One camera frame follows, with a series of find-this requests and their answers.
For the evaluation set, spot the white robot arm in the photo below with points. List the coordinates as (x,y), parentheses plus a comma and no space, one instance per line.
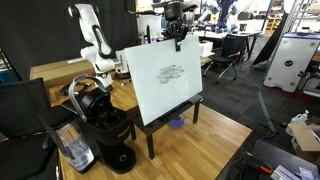
(96,40)

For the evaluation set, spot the dark wooden stand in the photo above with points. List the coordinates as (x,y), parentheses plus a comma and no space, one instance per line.
(151,133)

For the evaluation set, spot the white glass whiteboard with scribble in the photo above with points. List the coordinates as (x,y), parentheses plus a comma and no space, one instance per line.
(163,83)

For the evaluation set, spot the black office chair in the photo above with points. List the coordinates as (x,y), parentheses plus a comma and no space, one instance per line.
(228,53)

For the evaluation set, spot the small white box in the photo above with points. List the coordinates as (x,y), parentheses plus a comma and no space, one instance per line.
(206,48)

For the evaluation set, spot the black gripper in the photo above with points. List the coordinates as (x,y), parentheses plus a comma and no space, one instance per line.
(174,13)

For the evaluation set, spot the brown cardboard sheet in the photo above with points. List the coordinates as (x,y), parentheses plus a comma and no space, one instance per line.
(306,136)

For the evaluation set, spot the white spray bottle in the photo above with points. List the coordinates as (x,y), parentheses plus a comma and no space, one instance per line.
(299,118)

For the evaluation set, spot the blue bowl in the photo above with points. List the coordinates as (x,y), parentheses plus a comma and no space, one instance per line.
(177,121)

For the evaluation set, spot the black slanted board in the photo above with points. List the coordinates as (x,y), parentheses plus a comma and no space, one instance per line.
(271,43)

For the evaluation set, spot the grey office desk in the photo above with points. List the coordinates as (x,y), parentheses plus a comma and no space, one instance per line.
(233,33)

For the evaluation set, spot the orange black tool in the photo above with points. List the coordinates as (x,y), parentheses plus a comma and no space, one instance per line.
(261,165)

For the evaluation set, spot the plain flat cardboard box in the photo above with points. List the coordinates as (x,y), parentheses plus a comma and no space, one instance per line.
(56,71)

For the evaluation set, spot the blue robot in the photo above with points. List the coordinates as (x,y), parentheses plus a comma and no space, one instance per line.
(225,13)

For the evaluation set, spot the black curtain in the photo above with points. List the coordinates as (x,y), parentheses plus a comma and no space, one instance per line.
(40,30)

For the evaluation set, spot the black coffee machine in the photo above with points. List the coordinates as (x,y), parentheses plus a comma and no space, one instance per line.
(103,133)

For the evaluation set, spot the black mesh chair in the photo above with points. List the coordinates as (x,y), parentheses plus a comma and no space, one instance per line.
(23,113)

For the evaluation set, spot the black ledge bar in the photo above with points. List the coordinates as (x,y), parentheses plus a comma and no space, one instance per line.
(195,99)

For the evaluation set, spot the white panel cart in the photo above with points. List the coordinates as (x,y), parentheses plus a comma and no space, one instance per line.
(290,63)

